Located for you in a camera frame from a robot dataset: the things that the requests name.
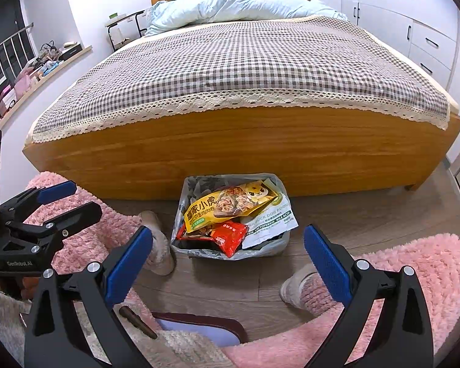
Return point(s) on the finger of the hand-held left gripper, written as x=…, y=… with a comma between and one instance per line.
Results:
x=80, y=214
x=57, y=191

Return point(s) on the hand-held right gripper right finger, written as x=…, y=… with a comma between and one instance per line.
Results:
x=327, y=264

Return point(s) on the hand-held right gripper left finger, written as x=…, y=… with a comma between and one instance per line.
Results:
x=130, y=264

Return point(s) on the white packet green print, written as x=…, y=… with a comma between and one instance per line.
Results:
x=270, y=226

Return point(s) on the leaf-printed trash bin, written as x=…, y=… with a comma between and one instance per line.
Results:
x=191, y=189

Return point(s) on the orange-red snack packet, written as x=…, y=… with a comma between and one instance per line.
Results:
x=226, y=237

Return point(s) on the yellow snack packet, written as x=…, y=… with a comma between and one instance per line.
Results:
x=230, y=203

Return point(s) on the person's left forearm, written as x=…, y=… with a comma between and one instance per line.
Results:
x=4, y=314

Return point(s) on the brown stick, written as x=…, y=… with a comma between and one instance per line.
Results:
x=138, y=321

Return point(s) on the cream knit sweater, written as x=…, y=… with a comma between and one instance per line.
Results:
x=184, y=347

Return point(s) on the row of boxes and bags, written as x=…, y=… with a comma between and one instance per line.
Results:
x=34, y=73

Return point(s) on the wooden windowsill shelf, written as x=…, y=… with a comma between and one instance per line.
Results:
x=61, y=69

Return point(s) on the metal window railing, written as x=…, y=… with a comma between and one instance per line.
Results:
x=7, y=53

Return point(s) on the bedside table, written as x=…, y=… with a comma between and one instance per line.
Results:
x=122, y=27

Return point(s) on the light blue duvet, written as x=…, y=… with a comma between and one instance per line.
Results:
x=234, y=7

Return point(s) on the white wardrobe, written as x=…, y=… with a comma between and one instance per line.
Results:
x=387, y=0

